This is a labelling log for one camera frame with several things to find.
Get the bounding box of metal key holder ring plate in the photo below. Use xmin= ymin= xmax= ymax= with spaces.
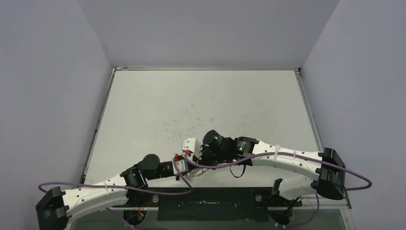
xmin=186 ymin=168 xmax=209 ymax=181

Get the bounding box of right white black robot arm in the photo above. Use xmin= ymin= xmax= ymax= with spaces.
xmin=193 ymin=130 xmax=346 ymax=206

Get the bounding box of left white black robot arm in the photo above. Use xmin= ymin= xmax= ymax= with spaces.
xmin=35 ymin=154 xmax=192 ymax=230

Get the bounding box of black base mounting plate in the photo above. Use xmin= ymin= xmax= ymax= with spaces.
xmin=121 ymin=187 xmax=302 ymax=225

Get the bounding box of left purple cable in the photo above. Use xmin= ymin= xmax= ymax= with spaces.
xmin=38 ymin=154 xmax=194 ymax=230

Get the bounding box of purple cable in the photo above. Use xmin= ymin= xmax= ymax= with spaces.
xmin=38 ymin=154 xmax=194 ymax=230
xmin=183 ymin=151 xmax=373 ymax=229

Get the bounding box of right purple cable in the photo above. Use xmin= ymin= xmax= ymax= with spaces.
xmin=183 ymin=151 xmax=373 ymax=229

